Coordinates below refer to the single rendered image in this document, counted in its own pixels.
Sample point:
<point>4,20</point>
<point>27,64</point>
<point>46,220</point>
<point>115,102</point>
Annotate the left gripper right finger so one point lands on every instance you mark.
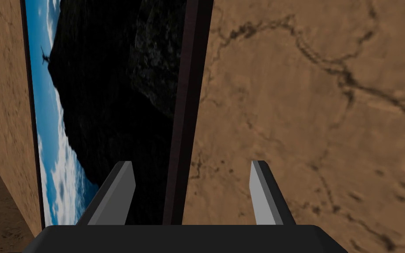
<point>266,196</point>

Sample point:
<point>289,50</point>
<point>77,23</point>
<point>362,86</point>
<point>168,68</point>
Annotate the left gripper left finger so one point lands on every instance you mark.
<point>113,200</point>

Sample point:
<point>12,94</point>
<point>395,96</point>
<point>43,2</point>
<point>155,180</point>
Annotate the dark framed landscape picture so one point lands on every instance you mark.
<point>111,98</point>

